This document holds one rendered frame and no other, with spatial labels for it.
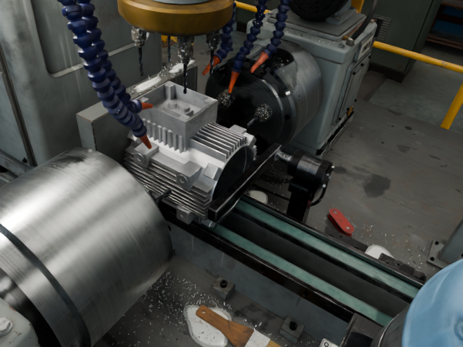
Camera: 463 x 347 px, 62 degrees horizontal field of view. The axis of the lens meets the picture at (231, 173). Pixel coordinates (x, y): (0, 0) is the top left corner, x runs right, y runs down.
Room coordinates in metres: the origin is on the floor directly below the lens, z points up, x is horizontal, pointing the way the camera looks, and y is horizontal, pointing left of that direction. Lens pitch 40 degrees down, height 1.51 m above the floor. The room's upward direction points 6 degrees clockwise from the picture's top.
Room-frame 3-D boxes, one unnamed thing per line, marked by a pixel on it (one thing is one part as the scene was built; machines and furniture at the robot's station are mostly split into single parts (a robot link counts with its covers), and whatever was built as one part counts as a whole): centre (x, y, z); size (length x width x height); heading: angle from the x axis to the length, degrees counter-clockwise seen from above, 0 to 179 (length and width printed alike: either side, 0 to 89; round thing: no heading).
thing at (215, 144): (0.62, 0.08, 1.02); 0.20 x 0.19 x 0.19; 62
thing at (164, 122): (0.64, 0.12, 1.11); 0.12 x 0.11 x 0.07; 62
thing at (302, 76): (0.91, -0.08, 1.04); 0.41 x 0.25 x 0.25; 152
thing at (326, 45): (1.14, -0.20, 0.99); 0.35 x 0.31 x 0.37; 152
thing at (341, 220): (0.70, -0.29, 0.81); 0.09 x 0.03 x 0.02; 26
